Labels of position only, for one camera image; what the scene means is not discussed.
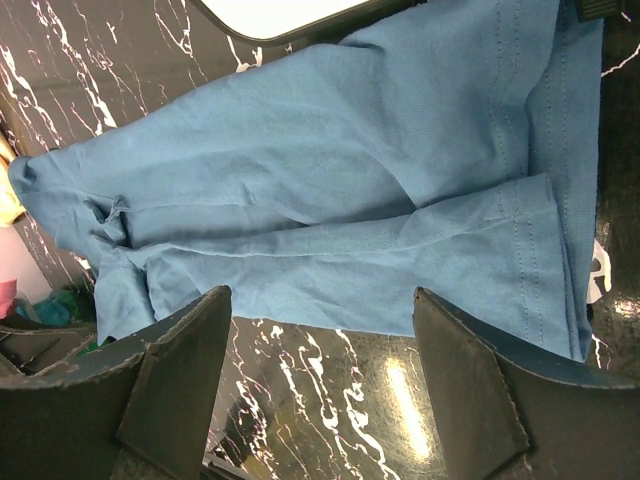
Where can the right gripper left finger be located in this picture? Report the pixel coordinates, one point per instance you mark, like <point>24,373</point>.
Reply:
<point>137,408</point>

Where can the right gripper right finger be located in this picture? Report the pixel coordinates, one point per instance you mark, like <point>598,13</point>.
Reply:
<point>507,409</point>

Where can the blue t shirt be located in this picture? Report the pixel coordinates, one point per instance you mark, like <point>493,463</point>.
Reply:
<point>452,146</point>

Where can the green t shirt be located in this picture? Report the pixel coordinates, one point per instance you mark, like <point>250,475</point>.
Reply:
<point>64,308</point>

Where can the black marble pattern mat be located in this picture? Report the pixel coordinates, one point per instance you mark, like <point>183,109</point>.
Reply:
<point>295,402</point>

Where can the pink t shirt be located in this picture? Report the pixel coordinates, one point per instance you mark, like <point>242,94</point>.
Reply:
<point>8,294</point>

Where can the folded beige t shirt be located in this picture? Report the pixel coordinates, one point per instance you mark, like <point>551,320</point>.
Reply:
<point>11,208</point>

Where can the white whiteboard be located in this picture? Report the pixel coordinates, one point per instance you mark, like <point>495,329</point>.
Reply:
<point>276,22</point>

